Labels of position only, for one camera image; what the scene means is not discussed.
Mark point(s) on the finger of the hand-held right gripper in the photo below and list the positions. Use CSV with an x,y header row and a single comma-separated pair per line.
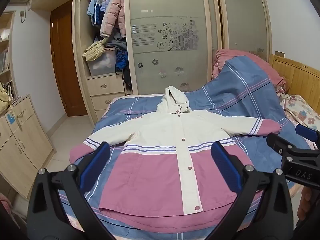
x,y
277,142
307,132

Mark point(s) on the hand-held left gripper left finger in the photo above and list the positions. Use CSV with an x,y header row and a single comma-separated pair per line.
x,y
95,166

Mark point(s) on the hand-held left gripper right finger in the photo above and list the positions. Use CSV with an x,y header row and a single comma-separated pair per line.
x,y
225,167

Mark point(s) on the white and pink hooded jacket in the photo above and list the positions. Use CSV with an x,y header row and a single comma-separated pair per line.
x,y
150,175

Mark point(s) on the pile of grey folded clothes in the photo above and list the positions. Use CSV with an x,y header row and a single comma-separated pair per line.
x,y
116,43

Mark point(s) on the person's right hand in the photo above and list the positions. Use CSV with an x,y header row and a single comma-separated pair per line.
x,y
304,205

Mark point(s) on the floral bed sheet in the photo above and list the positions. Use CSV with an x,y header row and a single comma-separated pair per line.
x,y
302,112

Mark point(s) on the wooden headboard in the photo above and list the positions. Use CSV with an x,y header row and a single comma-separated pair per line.
x,y
300,80

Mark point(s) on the blue plaid blanket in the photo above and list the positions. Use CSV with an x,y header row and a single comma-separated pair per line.
x,y
237,97

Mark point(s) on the small wardrobe drawer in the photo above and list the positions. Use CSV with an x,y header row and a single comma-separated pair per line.
x,y
107,102

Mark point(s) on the light wooden cabinet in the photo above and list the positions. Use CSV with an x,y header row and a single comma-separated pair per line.
x,y
27,150

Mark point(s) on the large wardrobe drawer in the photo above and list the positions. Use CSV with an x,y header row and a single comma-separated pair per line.
x,y
106,85

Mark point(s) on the pink quilt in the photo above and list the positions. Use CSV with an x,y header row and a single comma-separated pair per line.
x,y
250,59

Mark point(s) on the dark hanging clothing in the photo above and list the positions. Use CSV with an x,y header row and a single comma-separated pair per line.
x,y
127,80

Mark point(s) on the clear plastic storage box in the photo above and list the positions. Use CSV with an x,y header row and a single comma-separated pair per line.
x,y
102,65

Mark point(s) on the brown wooden door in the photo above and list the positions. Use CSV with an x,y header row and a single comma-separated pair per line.
x,y
67,67

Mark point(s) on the bright blue cloth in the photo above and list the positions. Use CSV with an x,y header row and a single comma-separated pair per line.
x,y
122,61

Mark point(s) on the light wooden wardrobe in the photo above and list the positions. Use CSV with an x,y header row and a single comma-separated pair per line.
x,y
77,55

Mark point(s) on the yellow bag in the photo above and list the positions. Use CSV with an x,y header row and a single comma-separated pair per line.
x,y
3,100

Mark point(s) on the yellowish crumpled garment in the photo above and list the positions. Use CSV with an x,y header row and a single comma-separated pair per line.
x,y
93,51

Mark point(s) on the frosted plain sliding door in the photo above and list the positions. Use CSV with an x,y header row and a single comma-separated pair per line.
x,y
242,17

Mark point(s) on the blue striped hanging garment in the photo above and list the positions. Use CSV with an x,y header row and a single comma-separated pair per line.
x,y
98,17

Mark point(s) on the pink hanging puffer jacket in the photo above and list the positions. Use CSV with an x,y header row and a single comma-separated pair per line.
x,y
112,15

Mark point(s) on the frosted floral sliding door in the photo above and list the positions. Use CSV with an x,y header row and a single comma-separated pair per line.
x,y
170,17

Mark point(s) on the light blue hanging garment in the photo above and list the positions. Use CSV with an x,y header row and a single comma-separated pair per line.
x,y
92,6

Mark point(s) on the grey wall switch plate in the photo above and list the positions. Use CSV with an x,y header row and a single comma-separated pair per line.
x,y
279,54

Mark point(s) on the wall bookshelf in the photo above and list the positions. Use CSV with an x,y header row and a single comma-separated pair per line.
x,y
5,55

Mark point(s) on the wall socket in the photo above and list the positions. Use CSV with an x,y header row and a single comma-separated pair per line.
x,y
22,13

